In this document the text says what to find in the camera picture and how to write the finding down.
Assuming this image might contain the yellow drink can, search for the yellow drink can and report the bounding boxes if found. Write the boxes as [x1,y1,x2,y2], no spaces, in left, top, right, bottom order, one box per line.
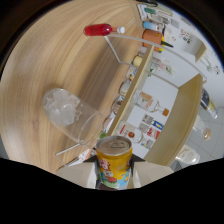
[95,135,134,190]

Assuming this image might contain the clear bottle with orange cap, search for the clear bottle with orange cap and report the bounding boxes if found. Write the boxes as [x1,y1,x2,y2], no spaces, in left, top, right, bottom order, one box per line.
[132,89,170,118]

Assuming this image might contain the small red liquid bottle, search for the small red liquid bottle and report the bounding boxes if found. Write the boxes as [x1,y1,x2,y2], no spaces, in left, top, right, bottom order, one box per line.
[83,23,126,37]

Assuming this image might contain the blue and white cup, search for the blue and white cup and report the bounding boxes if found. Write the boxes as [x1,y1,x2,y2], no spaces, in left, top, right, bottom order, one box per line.
[142,20,163,32]

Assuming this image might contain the white-framed wooden shelf rack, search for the white-framed wooden shelf rack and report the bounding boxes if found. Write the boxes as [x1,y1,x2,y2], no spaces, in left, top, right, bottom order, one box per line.
[54,31,209,168]

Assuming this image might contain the clear glass with ice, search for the clear glass with ice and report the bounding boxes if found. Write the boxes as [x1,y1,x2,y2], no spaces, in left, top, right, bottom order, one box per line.
[42,87,104,146]

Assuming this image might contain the black snack bag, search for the black snack bag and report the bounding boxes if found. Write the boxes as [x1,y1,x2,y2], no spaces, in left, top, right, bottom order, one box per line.
[199,88,218,119]

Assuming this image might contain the orange storage basket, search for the orange storage basket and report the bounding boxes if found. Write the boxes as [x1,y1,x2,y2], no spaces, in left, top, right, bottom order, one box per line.
[142,28,164,52]

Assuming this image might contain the white tray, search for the white tray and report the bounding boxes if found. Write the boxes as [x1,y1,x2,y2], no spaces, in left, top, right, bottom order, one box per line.
[143,4,174,18]

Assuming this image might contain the multicolour wall poster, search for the multicolour wall poster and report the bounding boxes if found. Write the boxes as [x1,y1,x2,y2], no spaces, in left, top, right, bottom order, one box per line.
[141,137,155,150]

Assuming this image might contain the red wall poster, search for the red wall poster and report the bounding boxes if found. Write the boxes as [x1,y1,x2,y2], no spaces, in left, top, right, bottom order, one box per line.
[146,127,161,140]

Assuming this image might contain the wooden wall shelf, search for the wooden wall shelf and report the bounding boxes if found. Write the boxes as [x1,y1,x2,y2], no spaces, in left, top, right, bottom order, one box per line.
[186,31,207,63]

